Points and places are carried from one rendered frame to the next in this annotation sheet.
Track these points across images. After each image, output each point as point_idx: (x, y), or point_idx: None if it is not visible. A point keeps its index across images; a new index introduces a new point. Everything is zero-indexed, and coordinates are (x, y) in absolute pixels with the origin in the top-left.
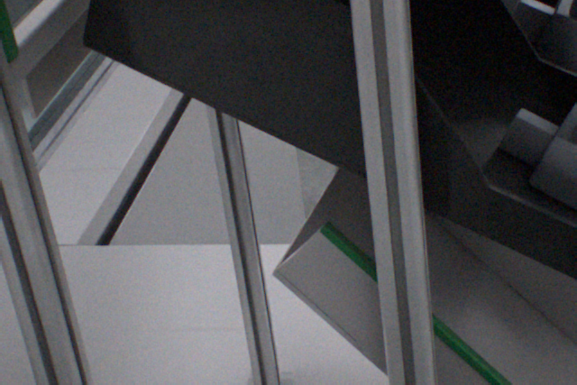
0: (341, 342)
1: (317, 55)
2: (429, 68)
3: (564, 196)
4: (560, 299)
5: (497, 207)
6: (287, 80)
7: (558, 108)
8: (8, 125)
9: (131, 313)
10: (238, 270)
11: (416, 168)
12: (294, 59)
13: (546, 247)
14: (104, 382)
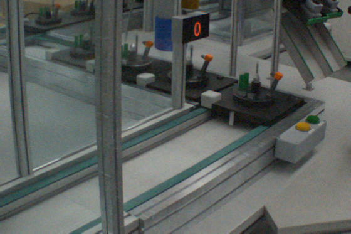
0: (291, 78)
1: None
2: None
3: (302, 12)
4: (309, 42)
5: (290, 7)
6: None
7: None
8: None
9: (252, 65)
10: (272, 48)
11: None
12: None
13: (294, 13)
14: (242, 70)
